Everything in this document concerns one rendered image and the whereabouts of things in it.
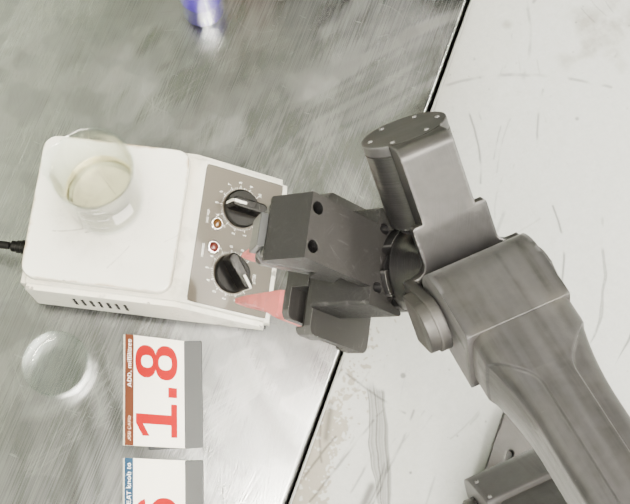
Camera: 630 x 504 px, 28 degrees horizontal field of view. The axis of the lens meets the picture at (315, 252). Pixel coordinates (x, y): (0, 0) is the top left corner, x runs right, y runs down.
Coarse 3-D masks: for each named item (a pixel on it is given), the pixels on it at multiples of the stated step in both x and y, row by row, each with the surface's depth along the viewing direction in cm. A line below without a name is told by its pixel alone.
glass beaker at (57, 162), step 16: (96, 128) 93; (64, 144) 93; (80, 144) 95; (96, 144) 96; (112, 144) 95; (48, 160) 93; (64, 160) 95; (80, 160) 98; (128, 160) 96; (48, 176) 92; (64, 176) 97; (64, 192) 97; (128, 192) 94; (80, 208) 92; (96, 208) 92; (112, 208) 93; (128, 208) 96; (80, 224) 98; (96, 224) 96; (112, 224) 97; (128, 224) 99
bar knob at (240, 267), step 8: (224, 256) 102; (232, 256) 101; (216, 264) 102; (224, 264) 102; (232, 264) 101; (240, 264) 101; (216, 272) 102; (224, 272) 102; (232, 272) 102; (240, 272) 101; (248, 272) 103; (216, 280) 102; (224, 280) 102; (232, 280) 102; (240, 280) 101; (248, 280) 101; (224, 288) 102; (232, 288) 102; (240, 288) 102; (248, 288) 101
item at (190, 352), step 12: (144, 336) 103; (180, 348) 105; (192, 348) 106; (180, 360) 105; (192, 360) 105; (180, 372) 105; (192, 372) 105; (180, 384) 105; (192, 384) 105; (180, 396) 104; (192, 396) 105; (180, 408) 104; (192, 408) 104; (180, 420) 104; (192, 420) 104; (180, 432) 103; (192, 432) 104; (144, 444) 101; (156, 444) 102; (168, 444) 102; (180, 444) 103; (192, 444) 104
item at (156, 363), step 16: (144, 352) 103; (160, 352) 104; (176, 352) 105; (144, 368) 102; (160, 368) 104; (176, 368) 105; (144, 384) 102; (160, 384) 103; (176, 384) 104; (144, 400) 102; (160, 400) 103; (176, 400) 104; (144, 416) 101; (160, 416) 102; (176, 416) 104; (144, 432) 101; (160, 432) 102; (176, 432) 103
